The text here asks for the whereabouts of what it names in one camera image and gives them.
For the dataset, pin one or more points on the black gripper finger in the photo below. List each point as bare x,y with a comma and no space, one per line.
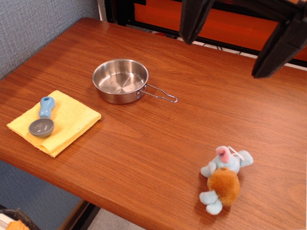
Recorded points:
194,14
286,41

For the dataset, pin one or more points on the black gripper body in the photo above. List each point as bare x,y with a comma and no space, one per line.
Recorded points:
274,10

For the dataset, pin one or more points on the blue grey plastic spoon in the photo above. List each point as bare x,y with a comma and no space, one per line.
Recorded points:
44,125

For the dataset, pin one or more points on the blue orange stuffed animal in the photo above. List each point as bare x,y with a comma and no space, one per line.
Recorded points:
222,179

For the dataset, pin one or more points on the small steel pan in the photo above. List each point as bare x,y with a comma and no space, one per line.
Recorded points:
123,81

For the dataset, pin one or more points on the yellow folded cloth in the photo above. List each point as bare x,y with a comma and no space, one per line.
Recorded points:
71,117

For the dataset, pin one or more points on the black orange object bottom left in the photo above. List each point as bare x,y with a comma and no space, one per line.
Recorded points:
15,219

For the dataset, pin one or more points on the black orange frame panel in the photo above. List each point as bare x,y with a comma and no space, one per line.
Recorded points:
222,28

